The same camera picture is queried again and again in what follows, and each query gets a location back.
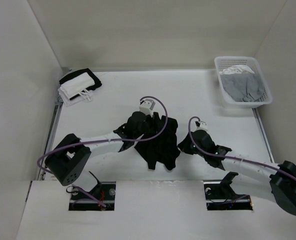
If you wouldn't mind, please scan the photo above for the white plastic basket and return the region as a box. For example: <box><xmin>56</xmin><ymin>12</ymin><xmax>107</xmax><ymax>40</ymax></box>
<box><xmin>214</xmin><ymin>56</ymin><xmax>273</xmax><ymax>109</ymax></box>

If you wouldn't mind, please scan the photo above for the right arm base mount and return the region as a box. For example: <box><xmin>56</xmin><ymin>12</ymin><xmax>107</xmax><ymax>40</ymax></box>
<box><xmin>203</xmin><ymin>172</ymin><xmax>253</xmax><ymax>211</ymax></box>

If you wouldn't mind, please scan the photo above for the black tank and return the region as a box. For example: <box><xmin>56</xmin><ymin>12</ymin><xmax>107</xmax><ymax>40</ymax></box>
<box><xmin>134</xmin><ymin>112</ymin><xmax>180</xmax><ymax>171</ymax></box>
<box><xmin>59</xmin><ymin>68</ymin><xmax>102</xmax><ymax>91</ymax></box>

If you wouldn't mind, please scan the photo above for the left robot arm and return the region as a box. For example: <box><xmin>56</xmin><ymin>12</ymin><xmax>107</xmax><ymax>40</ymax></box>
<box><xmin>45</xmin><ymin>111</ymin><xmax>153</xmax><ymax>200</ymax></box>

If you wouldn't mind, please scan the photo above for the left metal table rail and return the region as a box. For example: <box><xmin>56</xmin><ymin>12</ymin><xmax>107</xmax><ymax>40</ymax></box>
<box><xmin>36</xmin><ymin>97</ymin><xmax>63</xmax><ymax>181</ymax></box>

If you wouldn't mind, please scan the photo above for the bottom folded white tank top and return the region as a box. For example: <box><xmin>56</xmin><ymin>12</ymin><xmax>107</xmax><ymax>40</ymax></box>
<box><xmin>57</xmin><ymin>87</ymin><xmax>94</xmax><ymax>107</ymax></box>

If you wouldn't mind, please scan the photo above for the metal table rail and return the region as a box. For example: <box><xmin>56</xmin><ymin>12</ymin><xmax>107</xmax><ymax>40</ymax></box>
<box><xmin>252</xmin><ymin>108</ymin><xmax>275</xmax><ymax>163</ymax></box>
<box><xmin>36</xmin><ymin>97</ymin><xmax>63</xmax><ymax>181</ymax></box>

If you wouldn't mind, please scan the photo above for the white tank top in basket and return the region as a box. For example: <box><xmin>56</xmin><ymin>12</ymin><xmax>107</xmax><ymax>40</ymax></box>
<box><xmin>219</xmin><ymin>64</ymin><xmax>255</xmax><ymax>75</ymax></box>

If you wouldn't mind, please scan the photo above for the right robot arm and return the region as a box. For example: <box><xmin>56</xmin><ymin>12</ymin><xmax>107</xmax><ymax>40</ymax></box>
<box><xmin>178</xmin><ymin>128</ymin><xmax>296</xmax><ymax>216</ymax></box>

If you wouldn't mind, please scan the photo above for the right metal table rail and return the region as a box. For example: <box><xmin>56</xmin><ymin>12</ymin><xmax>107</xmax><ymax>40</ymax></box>
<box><xmin>252</xmin><ymin>108</ymin><xmax>275</xmax><ymax>163</ymax></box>

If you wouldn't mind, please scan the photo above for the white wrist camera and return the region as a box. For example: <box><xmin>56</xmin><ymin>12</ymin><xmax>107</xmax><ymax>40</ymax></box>
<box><xmin>195</xmin><ymin>120</ymin><xmax>208</xmax><ymax>132</ymax></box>
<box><xmin>139</xmin><ymin>98</ymin><xmax>156</xmax><ymax>117</ymax></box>

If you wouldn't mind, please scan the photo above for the folded white tank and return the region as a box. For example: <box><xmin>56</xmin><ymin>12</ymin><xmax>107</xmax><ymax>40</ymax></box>
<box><xmin>59</xmin><ymin>72</ymin><xmax>95</xmax><ymax>99</ymax></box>
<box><xmin>57</xmin><ymin>87</ymin><xmax>94</xmax><ymax>107</ymax></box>

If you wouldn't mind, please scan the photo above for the folded black tank top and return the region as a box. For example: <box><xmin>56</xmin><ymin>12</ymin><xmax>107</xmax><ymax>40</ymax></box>
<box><xmin>59</xmin><ymin>68</ymin><xmax>102</xmax><ymax>91</ymax></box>

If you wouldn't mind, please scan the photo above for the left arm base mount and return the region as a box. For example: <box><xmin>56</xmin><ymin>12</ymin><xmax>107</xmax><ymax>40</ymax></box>
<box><xmin>65</xmin><ymin>171</ymin><xmax>117</xmax><ymax>212</ymax></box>

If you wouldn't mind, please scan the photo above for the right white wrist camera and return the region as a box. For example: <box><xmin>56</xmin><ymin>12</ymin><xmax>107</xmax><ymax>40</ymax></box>
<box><xmin>195</xmin><ymin>120</ymin><xmax>208</xmax><ymax>132</ymax></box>

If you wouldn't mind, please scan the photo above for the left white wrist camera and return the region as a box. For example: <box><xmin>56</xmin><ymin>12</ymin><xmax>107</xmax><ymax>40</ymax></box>
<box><xmin>139</xmin><ymin>98</ymin><xmax>156</xmax><ymax>117</ymax></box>

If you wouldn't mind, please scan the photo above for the grey tank top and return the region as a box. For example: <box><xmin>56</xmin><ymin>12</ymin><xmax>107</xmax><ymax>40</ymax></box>
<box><xmin>221</xmin><ymin>72</ymin><xmax>265</xmax><ymax>102</ymax></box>

